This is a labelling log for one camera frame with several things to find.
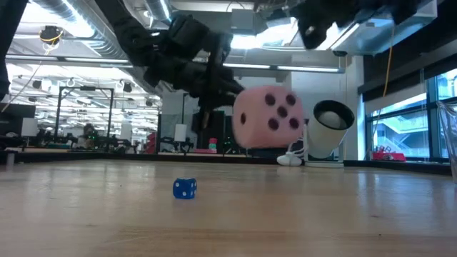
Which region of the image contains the large pink foam die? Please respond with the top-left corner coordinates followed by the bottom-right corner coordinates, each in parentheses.
top-left (231, 84), bottom-right (306, 150)

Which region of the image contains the black dangling gripper cable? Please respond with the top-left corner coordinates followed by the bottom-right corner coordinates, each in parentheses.
top-left (201, 35), bottom-right (224, 131)

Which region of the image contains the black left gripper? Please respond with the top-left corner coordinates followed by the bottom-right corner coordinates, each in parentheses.
top-left (142, 14), bottom-right (246, 110)

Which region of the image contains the black table frame rail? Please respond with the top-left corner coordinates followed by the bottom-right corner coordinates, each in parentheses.
top-left (0, 149), bottom-right (457, 176)

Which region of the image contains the red tray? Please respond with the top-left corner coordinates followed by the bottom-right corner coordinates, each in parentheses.
top-left (371, 151), bottom-right (407, 163)

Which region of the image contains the white camera on stand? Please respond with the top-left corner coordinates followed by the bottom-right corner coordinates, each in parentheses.
top-left (304, 99), bottom-right (356, 168)

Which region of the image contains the white projector cable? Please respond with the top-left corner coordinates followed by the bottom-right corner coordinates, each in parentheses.
top-left (285, 137), bottom-right (310, 160)

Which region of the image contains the white monitor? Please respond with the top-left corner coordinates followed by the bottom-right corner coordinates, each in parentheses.
top-left (21, 117), bottom-right (39, 138)

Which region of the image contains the small blue die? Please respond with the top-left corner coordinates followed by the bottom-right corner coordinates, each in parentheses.
top-left (172, 177), bottom-right (198, 200)

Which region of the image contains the person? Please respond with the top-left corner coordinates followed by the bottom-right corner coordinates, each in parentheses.
top-left (81, 123), bottom-right (98, 149)

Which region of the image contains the white round power adapter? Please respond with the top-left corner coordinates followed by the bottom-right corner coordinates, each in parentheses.
top-left (276, 151), bottom-right (303, 167)

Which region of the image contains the clear plastic container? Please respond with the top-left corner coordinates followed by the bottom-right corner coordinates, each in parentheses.
top-left (436, 100), bottom-right (457, 185)

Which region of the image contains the yellow hanging cable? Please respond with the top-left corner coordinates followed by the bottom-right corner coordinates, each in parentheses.
top-left (381, 26), bottom-right (396, 98)

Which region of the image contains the black hanging cable reel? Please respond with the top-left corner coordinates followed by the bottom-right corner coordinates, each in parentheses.
top-left (39, 24), bottom-right (65, 54)

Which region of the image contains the black robot station frame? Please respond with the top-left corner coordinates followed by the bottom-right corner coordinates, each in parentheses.
top-left (55, 85), bottom-right (115, 151)

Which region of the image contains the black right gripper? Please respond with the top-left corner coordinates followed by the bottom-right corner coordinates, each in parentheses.
top-left (288, 0), bottom-right (422, 51)

